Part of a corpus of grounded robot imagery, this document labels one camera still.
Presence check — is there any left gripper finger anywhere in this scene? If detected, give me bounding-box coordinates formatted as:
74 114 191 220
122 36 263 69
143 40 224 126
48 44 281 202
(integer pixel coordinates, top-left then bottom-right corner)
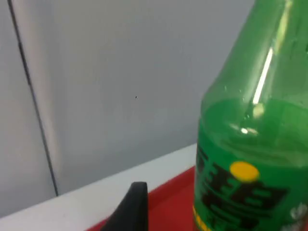
99 181 149 231

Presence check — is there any green plastic bottle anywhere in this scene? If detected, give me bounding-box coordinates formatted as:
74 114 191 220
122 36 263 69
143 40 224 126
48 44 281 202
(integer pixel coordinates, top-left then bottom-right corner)
192 0 308 231

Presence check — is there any red tray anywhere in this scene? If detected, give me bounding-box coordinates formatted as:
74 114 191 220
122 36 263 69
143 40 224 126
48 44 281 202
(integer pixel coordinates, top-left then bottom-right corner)
84 165 198 231

